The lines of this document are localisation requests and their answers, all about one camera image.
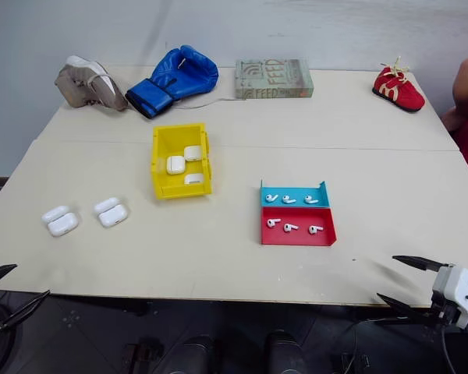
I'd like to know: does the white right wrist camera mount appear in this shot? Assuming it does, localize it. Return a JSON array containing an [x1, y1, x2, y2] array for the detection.
[[431, 263, 468, 329]]

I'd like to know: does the blue tray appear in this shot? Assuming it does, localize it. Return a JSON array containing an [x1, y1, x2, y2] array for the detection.
[[259, 179, 332, 210]]

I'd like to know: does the red baby shoe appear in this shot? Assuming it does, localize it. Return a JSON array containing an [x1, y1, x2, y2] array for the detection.
[[371, 55, 427, 115]]

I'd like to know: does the beige grey sneaker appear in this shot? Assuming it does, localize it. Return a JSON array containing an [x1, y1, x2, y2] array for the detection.
[[54, 55, 129, 112]]

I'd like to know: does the green FEED book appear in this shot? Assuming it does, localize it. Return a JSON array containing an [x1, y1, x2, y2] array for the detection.
[[235, 58, 315, 100]]

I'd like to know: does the thin beige glove cord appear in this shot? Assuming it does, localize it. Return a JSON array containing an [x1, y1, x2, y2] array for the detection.
[[171, 96, 247, 113]]

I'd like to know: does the red tray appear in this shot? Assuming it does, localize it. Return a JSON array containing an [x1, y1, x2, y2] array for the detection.
[[260, 206, 338, 248]]

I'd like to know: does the yellow plastic bin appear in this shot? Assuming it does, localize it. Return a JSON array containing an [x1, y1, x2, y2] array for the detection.
[[151, 123, 214, 201]]

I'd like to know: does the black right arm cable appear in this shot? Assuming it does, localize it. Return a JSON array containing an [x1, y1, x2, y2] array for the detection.
[[438, 323, 462, 374]]

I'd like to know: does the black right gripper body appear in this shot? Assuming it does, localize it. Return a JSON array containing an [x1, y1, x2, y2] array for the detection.
[[430, 290, 460, 325]]

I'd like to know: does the blue boxing glove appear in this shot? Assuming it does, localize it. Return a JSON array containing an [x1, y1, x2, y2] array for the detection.
[[125, 44, 220, 120]]

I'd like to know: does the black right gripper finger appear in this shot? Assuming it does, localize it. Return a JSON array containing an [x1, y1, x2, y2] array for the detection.
[[376, 292, 434, 319], [392, 255, 442, 273]]

